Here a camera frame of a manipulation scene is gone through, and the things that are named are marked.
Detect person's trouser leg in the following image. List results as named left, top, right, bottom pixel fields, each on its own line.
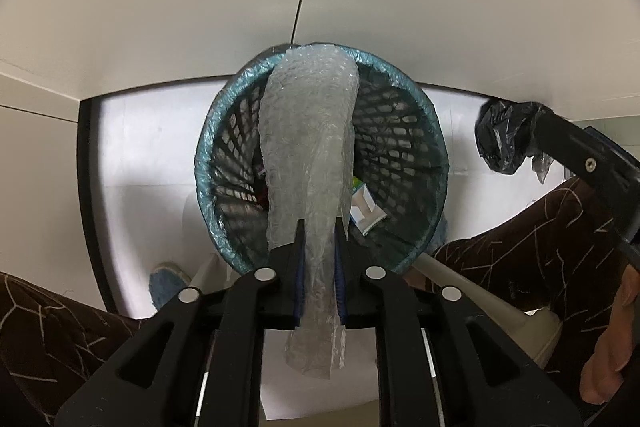
left=0, top=271, right=151, bottom=427
left=405, top=184, right=640, bottom=427

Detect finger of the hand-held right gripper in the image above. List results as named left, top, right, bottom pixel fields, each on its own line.
left=531, top=106, right=640, bottom=233

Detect beige plastic stool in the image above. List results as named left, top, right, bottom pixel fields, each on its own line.
left=187, top=252, right=561, bottom=427

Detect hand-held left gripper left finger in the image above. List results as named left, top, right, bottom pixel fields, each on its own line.
left=54, top=219, right=306, bottom=427

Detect person's right trouser leg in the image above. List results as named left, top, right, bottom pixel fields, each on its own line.
left=405, top=184, right=640, bottom=427

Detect black vertical frame strip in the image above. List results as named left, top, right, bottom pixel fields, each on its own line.
left=75, top=99, right=133, bottom=320

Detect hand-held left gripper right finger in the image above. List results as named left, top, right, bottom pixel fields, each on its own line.
left=336, top=217, right=583, bottom=427

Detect teal mesh wastebasket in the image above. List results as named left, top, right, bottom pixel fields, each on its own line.
left=196, top=42, right=451, bottom=278

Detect clear bubble wrap sheet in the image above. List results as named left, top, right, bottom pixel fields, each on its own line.
left=257, top=44, right=361, bottom=382

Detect person's right hand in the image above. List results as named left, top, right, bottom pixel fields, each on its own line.
left=580, top=267, right=640, bottom=419

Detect crumpled black plastic bag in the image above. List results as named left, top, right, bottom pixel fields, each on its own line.
left=474, top=99, right=553, bottom=184

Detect person's left trouser leg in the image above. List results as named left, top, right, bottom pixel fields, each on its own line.
left=0, top=271, right=151, bottom=427

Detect green and white box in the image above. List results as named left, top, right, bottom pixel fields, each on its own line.
left=350, top=177, right=387, bottom=236

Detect blue slipper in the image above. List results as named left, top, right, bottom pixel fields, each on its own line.
left=149, top=261, right=193, bottom=312

